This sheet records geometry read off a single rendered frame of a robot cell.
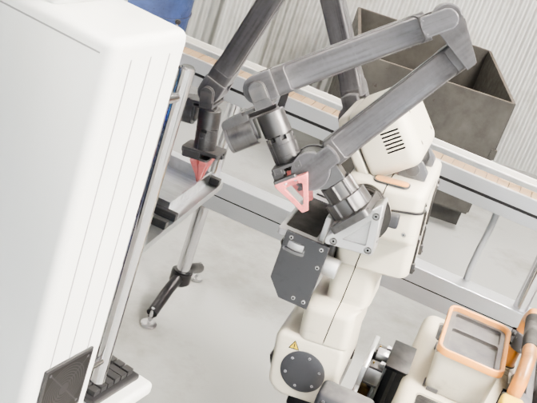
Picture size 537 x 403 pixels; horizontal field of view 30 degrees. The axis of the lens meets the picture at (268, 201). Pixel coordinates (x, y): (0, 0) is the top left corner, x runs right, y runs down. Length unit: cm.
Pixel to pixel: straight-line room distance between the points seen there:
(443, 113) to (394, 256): 294
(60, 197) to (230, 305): 252
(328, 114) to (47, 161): 197
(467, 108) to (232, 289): 169
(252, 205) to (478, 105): 187
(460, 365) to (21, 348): 103
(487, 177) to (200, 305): 122
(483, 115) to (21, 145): 384
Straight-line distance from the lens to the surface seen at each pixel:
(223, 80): 245
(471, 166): 333
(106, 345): 175
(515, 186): 332
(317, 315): 223
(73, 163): 139
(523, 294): 342
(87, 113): 136
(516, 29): 640
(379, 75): 499
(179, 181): 260
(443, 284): 342
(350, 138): 195
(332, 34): 235
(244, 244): 437
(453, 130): 510
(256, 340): 374
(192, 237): 365
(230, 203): 353
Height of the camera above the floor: 195
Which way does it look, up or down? 24 degrees down
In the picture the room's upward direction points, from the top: 19 degrees clockwise
